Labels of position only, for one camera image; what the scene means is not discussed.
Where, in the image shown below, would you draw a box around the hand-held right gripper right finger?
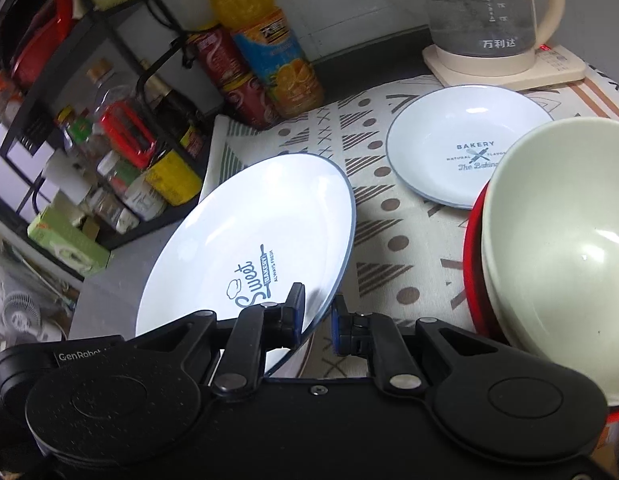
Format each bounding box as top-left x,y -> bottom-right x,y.
331,294 -> 495,392

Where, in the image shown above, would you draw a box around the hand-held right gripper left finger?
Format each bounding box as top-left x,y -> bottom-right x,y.
134,282 -> 309,396

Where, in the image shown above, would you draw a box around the large white plate blue rim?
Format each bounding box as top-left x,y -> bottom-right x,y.
134,154 -> 356,378

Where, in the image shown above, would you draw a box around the red and black bowl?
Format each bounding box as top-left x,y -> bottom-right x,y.
463,180 -> 619,426

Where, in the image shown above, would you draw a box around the cream bowl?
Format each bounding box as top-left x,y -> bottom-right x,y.
482,240 -> 619,407
482,117 -> 619,391

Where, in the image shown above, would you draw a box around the small white plate blue rim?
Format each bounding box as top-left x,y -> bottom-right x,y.
387,85 -> 555,209

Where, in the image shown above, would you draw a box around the small white fan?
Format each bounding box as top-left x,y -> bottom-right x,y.
2,292 -> 43,333

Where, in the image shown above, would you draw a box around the patterned fringed table mat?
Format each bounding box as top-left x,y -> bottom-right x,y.
200,60 -> 619,378

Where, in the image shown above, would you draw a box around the green carton box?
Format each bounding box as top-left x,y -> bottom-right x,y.
27,205 -> 113,277

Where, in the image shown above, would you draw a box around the small glass jar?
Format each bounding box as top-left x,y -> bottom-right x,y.
84,187 -> 140,233

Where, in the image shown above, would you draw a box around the small white jar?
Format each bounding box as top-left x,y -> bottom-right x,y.
120,175 -> 168,222

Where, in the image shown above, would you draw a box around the green jar white lid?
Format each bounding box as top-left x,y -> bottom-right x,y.
97,152 -> 140,196

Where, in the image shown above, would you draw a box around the red drink cans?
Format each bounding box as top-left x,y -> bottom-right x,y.
187,27 -> 250,91
220,72 -> 285,131

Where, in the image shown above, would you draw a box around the sauce bottle green label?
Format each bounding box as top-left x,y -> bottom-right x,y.
57,105 -> 98,157

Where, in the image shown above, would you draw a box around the brown sauce bottle yellow cap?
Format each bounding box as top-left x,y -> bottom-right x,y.
138,59 -> 208,161

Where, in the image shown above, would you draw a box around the orange juice bottle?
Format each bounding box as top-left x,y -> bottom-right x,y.
206,0 -> 325,120

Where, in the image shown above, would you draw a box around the cream kettle base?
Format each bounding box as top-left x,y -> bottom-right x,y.
422,44 -> 587,92

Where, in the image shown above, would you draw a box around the black metal shelf rack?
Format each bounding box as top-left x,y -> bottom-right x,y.
0,0 -> 225,251

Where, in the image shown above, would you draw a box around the glass electric kettle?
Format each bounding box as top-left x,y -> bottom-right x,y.
397,0 -> 566,76

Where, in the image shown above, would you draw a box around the soy sauce jug red handle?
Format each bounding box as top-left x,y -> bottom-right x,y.
87,60 -> 205,207

